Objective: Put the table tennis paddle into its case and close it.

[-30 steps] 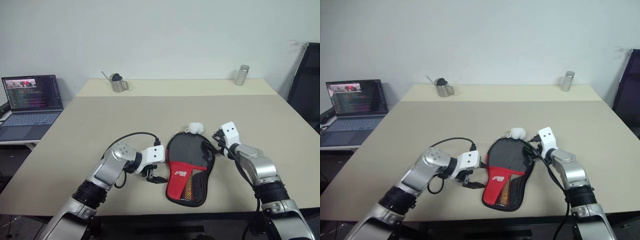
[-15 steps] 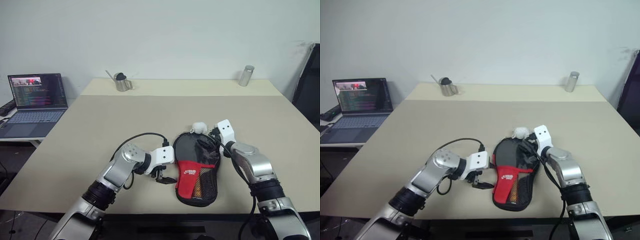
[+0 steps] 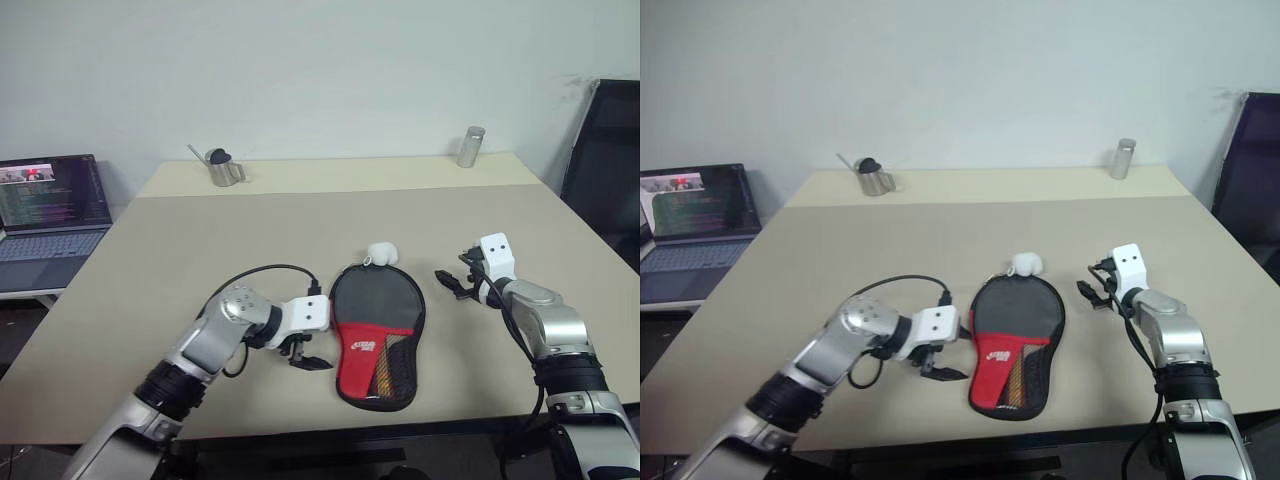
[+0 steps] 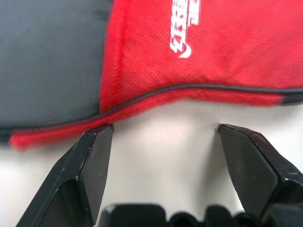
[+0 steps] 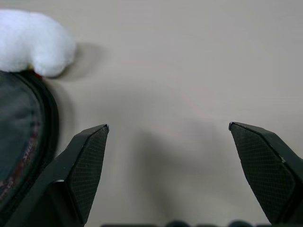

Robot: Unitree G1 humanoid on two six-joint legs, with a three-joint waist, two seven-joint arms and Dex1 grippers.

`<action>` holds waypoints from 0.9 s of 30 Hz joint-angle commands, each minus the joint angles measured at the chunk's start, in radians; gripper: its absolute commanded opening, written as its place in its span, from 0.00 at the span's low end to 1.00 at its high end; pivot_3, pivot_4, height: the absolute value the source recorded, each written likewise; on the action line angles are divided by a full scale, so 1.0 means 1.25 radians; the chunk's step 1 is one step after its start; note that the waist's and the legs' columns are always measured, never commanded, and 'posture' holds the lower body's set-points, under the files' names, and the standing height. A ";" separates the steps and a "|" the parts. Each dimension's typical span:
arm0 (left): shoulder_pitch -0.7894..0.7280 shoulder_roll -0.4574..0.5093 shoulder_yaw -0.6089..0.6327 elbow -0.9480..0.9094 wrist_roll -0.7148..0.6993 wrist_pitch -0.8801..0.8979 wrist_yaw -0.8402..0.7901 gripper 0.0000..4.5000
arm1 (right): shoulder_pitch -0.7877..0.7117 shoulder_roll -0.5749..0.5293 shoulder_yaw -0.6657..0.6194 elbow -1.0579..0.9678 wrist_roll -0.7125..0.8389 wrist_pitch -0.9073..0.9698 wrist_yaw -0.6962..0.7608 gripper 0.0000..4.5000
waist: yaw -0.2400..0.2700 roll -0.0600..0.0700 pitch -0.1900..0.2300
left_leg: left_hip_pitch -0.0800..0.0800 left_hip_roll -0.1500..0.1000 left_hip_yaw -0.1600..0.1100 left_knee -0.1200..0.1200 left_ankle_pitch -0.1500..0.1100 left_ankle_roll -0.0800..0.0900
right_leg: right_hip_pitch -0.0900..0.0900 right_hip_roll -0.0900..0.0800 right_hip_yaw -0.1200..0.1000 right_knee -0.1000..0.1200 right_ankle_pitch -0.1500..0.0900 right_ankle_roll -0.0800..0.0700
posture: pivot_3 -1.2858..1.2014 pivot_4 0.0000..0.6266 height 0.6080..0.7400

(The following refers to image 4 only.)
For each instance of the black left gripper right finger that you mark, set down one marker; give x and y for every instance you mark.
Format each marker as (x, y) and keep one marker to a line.
(255, 170)

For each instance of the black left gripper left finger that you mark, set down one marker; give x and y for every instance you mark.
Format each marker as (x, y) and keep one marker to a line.
(78, 175)

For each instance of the black and red paddle case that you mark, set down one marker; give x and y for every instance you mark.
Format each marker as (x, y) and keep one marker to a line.
(146, 59)

